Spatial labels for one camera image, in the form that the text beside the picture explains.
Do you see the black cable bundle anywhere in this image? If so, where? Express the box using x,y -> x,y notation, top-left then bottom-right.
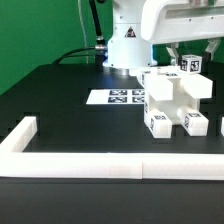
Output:
52,0 -> 108,65

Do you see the white chair back piece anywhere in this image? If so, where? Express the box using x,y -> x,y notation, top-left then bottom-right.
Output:
136,66 -> 213,101

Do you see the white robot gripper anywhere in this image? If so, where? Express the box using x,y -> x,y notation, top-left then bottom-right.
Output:
141,0 -> 224,66

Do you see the grey thin cable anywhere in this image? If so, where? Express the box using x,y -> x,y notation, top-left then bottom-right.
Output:
77,0 -> 90,65

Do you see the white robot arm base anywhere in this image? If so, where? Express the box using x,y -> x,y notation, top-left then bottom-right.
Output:
104,0 -> 157,69

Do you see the white U-shaped boundary frame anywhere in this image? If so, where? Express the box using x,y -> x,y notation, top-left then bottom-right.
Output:
0,116 -> 224,181

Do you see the white marker sheet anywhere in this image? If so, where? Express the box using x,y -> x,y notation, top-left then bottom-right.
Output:
87,89 -> 144,105

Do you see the white chair seat piece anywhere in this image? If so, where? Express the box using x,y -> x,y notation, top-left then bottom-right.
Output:
144,79 -> 199,126

